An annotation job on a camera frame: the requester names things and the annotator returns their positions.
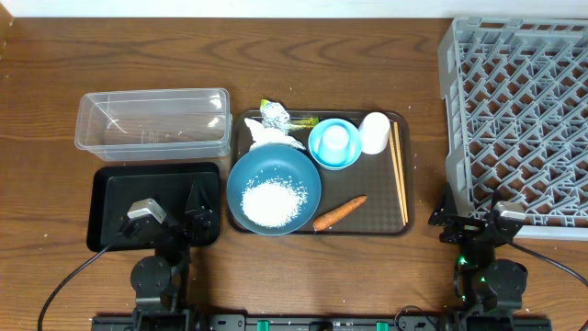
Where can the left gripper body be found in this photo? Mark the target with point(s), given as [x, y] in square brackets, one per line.
[195, 236]

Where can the wooden chopstick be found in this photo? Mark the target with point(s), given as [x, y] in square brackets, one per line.
[397, 174]
[400, 171]

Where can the dark blue plate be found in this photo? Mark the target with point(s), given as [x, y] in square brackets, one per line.
[273, 161]

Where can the white rice pile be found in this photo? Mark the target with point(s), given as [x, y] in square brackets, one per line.
[273, 203]

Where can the light blue bowl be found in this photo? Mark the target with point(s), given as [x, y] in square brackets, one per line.
[354, 147]

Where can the foil wrapper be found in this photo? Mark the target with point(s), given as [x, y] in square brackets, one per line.
[274, 115]

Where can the grey dishwasher rack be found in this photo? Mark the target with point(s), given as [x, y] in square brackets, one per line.
[516, 96]

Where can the white cup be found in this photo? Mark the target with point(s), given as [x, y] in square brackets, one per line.
[374, 132]

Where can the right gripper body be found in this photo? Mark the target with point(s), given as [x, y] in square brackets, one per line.
[463, 229]

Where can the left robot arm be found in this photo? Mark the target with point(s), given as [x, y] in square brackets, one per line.
[160, 280]

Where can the white napkin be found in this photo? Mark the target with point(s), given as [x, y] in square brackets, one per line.
[265, 136]

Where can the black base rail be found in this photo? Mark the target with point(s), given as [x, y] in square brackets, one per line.
[236, 322]

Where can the black plastic tray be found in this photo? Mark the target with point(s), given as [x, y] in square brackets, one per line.
[115, 188]

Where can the light blue cup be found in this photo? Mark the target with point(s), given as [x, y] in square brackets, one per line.
[333, 146]

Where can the orange carrot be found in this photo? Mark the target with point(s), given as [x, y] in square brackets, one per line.
[328, 219]

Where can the right wooden chopstick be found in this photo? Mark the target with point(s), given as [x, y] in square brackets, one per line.
[400, 171]

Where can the left wooden chopstick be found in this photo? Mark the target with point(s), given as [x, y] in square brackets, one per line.
[397, 174]

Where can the yellow-green snack wrapper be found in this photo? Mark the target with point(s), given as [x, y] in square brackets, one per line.
[305, 123]

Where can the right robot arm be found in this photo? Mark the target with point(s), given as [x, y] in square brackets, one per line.
[486, 284]

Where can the clear plastic bin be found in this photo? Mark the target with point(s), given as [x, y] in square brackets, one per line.
[152, 125]

